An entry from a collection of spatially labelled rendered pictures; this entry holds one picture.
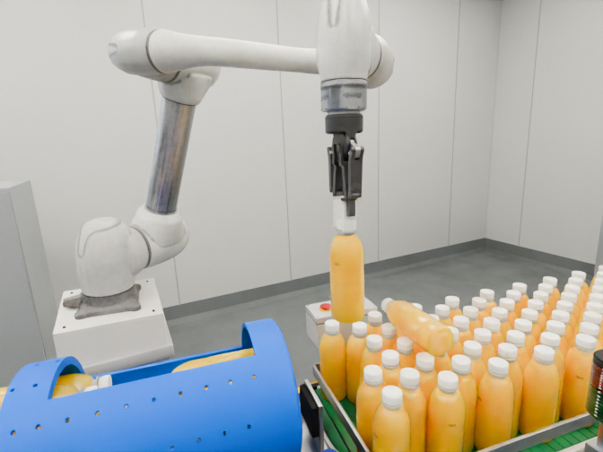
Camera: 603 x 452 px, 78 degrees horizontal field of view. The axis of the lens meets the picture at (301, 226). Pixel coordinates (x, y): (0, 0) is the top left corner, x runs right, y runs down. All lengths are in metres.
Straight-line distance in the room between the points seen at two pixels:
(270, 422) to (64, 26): 3.23
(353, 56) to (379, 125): 3.62
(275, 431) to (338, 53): 0.68
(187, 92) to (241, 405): 0.84
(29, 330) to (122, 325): 1.18
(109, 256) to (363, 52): 0.90
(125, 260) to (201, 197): 2.32
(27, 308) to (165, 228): 1.19
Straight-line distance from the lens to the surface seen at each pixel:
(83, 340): 1.28
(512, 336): 1.07
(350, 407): 1.12
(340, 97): 0.73
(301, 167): 3.83
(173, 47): 0.98
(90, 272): 1.27
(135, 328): 1.27
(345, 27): 0.74
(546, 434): 1.06
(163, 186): 1.28
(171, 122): 1.22
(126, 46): 1.08
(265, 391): 0.73
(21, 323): 2.39
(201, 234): 3.59
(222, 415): 0.73
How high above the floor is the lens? 1.61
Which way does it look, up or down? 13 degrees down
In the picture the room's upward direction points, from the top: 3 degrees counter-clockwise
